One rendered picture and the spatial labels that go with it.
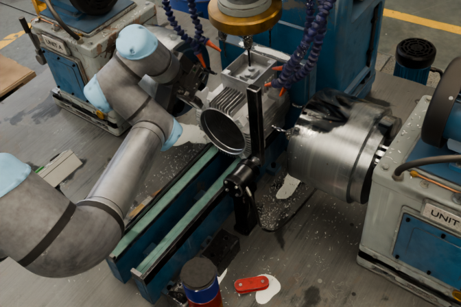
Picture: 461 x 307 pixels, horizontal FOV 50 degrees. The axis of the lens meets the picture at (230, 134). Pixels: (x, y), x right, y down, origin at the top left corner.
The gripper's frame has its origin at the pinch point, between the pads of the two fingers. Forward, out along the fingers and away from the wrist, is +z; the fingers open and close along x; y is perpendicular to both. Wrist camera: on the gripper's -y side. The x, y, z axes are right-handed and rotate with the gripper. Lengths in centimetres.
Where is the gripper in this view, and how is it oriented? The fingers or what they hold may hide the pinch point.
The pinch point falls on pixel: (198, 107)
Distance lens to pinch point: 131.8
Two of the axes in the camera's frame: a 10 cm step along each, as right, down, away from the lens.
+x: -8.1, -3.7, 4.6
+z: 3.6, 3.1, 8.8
